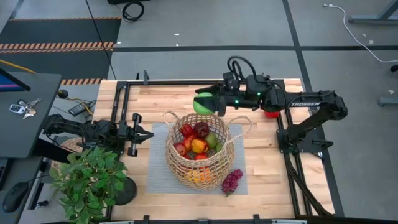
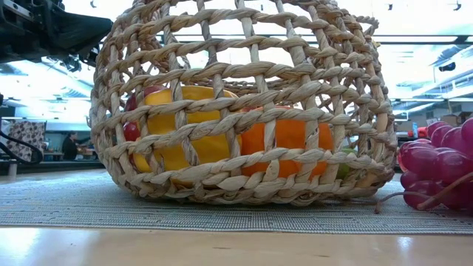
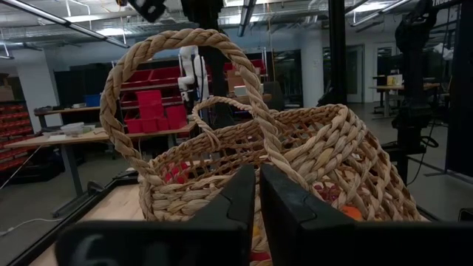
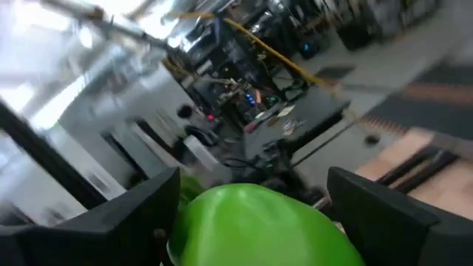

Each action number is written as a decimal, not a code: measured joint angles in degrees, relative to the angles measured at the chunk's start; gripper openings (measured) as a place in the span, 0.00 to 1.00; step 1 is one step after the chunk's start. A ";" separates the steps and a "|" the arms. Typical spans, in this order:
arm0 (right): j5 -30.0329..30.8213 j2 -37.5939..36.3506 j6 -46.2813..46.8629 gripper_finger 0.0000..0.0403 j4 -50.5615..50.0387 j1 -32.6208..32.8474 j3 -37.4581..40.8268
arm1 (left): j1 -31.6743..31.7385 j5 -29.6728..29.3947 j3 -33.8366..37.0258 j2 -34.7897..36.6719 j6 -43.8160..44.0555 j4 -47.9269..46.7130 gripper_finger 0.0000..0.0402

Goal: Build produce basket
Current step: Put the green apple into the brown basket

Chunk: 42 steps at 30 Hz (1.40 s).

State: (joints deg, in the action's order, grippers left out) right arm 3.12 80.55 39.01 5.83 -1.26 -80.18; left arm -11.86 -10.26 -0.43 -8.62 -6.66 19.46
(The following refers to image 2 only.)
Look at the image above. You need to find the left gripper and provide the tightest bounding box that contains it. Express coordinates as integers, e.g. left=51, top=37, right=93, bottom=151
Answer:
left=0, top=0, right=114, bottom=67

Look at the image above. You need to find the dark red round fruit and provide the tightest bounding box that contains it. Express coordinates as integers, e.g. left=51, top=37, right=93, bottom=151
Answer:
left=122, top=84, right=166, bottom=143

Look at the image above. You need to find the woven straw basket with handles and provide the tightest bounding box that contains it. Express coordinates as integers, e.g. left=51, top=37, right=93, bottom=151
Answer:
left=89, top=0, right=400, bottom=206

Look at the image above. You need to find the yellow bell pepper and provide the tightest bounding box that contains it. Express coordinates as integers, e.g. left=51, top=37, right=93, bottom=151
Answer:
left=132, top=85, right=243, bottom=185

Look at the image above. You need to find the orange bell pepper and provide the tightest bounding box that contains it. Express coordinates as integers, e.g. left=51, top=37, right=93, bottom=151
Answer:
left=239, top=106, right=335, bottom=179

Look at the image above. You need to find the green long vegetable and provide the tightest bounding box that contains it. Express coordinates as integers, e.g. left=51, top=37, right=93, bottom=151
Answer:
left=335, top=147, right=358, bottom=181

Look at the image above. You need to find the purple grape bunch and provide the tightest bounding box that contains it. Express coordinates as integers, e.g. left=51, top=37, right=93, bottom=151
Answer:
left=373, top=117, right=473, bottom=215

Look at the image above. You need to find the black ceiling light fixture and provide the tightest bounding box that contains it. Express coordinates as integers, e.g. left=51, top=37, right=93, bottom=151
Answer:
left=61, top=55, right=83, bottom=73

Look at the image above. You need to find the person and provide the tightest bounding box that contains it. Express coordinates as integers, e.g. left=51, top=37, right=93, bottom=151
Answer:
left=61, top=131, right=93, bottom=162

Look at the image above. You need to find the cluttered background workbench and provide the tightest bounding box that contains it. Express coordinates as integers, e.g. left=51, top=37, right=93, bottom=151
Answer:
left=43, top=143, right=98, bottom=162

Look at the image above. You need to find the brown patterned box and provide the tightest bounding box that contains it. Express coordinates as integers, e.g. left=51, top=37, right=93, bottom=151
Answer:
left=6, top=120, right=47, bottom=162

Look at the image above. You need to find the grey woven placemat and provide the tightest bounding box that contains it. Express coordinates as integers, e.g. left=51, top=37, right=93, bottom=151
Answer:
left=0, top=168, right=473, bottom=236

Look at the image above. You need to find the red background object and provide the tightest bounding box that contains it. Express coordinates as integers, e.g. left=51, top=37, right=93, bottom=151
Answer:
left=406, top=126, right=429, bottom=140

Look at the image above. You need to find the brown cardboard box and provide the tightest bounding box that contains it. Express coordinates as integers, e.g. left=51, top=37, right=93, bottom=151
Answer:
left=439, top=112, right=463, bottom=126

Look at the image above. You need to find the black looped cable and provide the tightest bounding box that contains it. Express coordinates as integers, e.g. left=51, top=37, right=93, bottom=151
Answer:
left=0, top=130, right=44, bottom=166

